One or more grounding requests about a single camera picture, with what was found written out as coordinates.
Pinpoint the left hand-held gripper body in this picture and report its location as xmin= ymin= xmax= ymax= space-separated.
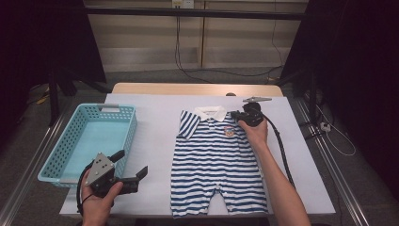
xmin=84 ymin=153 xmax=139 ymax=199

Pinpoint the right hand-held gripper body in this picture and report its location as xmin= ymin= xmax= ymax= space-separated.
xmin=241 ymin=96 xmax=273 ymax=127

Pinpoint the light blue plastic basket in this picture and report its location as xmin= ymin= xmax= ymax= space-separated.
xmin=37 ymin=103 xmax=138 ymax=190

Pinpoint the blue white striped baby romper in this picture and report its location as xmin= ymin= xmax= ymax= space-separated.
xmin=169 ymin=105 xmax=269 ymax=218

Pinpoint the person's right hand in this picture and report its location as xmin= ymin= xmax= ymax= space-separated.
xmin=238 ymin=118 xmax=270 ymax=151

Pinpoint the person's left hand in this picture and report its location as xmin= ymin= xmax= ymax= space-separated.
xmin=80 ymin=180 xmax=124 ymax=226

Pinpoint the black metal stand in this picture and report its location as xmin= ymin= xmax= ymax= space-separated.
xmin=46 ymin=65 xmax=111 ymax=127

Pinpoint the yellow strip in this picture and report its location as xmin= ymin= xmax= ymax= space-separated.
xmin=35 ymin=93 xmax=51 ymax=105

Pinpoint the black horizontal metal bar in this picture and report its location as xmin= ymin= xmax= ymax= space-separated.
xmin=84 ymin=7 xmax=310 ymax=22

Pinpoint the black curtain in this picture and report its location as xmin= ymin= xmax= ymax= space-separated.
xmin=0 ymin=0 xmax=107 ymax=149
xmin=280 ymin=0 xmax=399 ymax=202

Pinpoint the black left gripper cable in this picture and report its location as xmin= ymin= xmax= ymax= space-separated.
xmin=75 ymin=161 xmax=95 ymax=218

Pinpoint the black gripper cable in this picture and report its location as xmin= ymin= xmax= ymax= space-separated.
xmin=75 ymin=161 xmax=95 ymax=218
xmin=250 ymin=106 xmax=296 ymax=190

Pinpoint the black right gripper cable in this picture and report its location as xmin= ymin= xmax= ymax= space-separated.
xmin=250 ymin=106 xmax=296 ymax=190

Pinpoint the aluminium floor rail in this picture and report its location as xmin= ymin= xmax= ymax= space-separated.
xmin=291 ymin=97 xmax=371 ymax=226
xmin=0 ymin=106 xmax=73 ymax=226

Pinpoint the thin black wall cable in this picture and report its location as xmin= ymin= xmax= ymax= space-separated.
xmin=270 ymin=19 xmax=285 ymax=68

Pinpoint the white floor cable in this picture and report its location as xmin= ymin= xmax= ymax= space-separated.
xmin=314 ymin=105 xmax=358 ymax=157

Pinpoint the thick black wall cable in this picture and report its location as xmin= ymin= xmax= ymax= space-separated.
xmin=174 ymin=15 xmax=283 ymax=84

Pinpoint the white wall socket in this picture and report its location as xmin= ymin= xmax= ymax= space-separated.
xmin=171 ymin=0 xmax=196 ymax=9

